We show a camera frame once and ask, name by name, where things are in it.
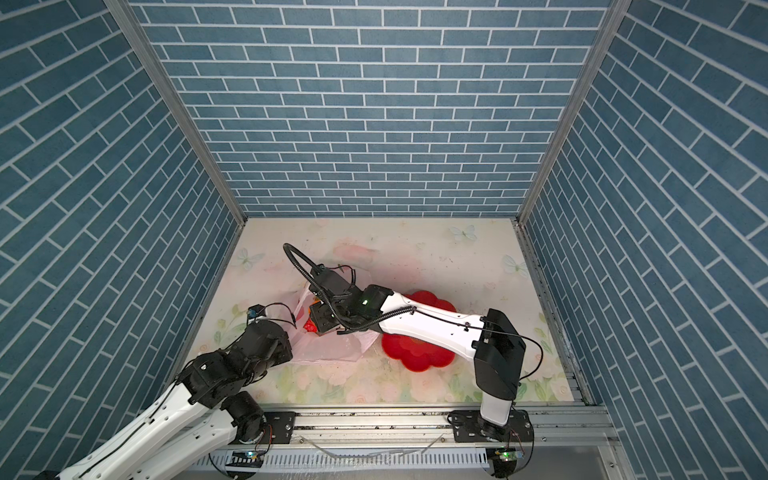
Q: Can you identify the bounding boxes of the pink plastic bag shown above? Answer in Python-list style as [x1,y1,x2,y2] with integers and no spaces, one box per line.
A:
[287,283,381,365]

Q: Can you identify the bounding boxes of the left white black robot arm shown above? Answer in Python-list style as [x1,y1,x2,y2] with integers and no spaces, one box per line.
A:
[37,319,292,479]

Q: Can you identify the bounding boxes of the red flower-shaped plate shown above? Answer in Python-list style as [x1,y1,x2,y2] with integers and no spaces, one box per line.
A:
[381,290,456,373]

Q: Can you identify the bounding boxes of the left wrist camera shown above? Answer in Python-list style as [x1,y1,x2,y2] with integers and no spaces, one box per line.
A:
[246,304,266,321]

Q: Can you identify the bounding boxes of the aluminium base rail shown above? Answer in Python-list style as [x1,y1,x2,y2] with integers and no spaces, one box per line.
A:
[177,405,634,479]

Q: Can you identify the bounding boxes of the left metal corner post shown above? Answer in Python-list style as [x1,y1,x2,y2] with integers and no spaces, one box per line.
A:
[104,0,247,227]

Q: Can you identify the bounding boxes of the metal corner post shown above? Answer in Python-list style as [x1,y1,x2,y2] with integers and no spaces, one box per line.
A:
[517,0,631,225]
[104,0,247,227]

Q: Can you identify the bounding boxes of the right metal corner post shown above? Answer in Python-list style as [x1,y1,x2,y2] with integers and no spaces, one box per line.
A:
[517,0,631,225]

